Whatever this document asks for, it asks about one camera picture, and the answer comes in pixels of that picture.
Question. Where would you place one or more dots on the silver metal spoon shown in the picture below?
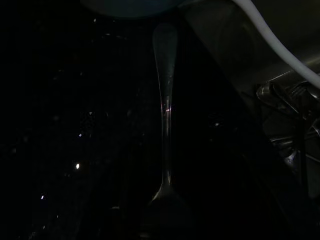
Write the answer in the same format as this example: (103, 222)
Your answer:
(165, 75)

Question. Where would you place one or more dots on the stainless steel sink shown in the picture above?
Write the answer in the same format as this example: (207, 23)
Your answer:
(225, 37)

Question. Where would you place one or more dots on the yellow round plate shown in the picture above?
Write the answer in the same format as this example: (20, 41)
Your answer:
(125, 7)

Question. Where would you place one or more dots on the dark metal cutlery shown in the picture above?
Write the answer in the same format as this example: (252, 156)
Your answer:
(280, 95)

